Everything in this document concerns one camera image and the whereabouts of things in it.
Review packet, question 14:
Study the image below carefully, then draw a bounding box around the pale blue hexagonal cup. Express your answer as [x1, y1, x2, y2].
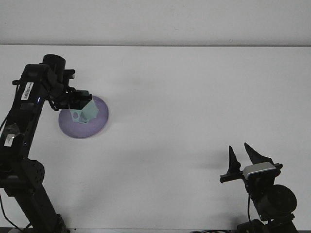
[69, 89, 100, 125]

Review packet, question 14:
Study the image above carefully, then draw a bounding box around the pale purple round plate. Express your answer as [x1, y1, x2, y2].
[58, 95, 109, 139]

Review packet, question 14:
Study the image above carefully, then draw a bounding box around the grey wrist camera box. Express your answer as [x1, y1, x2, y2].
[242, 162, 277, 179]

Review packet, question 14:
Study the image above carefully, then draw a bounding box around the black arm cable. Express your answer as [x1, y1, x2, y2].
[0, 194, 32, 230]
[246, 191, 255, 225]

